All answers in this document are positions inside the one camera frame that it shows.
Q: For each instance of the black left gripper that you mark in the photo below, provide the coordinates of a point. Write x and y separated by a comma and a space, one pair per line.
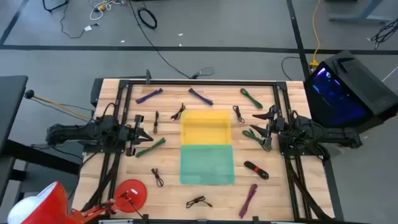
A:
133, 133

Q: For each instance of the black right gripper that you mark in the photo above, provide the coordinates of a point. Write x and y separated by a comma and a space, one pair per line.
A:
278, 124

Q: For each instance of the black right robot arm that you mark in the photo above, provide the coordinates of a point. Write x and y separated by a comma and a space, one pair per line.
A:
335, 135

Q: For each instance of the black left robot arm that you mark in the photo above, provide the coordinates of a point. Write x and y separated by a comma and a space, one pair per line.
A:
77, 132

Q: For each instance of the red desk lamp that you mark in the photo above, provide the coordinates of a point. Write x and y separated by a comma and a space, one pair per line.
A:
130, 196

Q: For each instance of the yellow translucent plastic bin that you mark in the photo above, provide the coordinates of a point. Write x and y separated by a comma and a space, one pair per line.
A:
205, 130

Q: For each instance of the black corner plate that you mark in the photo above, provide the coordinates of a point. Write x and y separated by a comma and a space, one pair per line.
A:
96, 91

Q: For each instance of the green translucent plastic bin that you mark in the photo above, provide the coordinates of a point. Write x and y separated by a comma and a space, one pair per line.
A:
206, 165

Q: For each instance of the black computer tower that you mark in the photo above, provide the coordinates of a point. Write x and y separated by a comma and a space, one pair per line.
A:
357, 81

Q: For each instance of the rod with black knob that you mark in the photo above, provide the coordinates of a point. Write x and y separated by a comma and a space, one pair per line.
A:
29, 94

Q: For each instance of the black desk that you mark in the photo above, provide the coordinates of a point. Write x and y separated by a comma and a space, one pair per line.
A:
9, 102

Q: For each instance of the grey desk leg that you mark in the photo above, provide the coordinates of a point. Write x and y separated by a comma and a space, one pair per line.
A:
357, 18

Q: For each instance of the black upright clamp post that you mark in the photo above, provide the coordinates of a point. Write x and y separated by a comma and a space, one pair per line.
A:
148, 76

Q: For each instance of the black aluminium rig frame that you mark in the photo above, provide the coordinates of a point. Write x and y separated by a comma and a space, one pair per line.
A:
202, 82

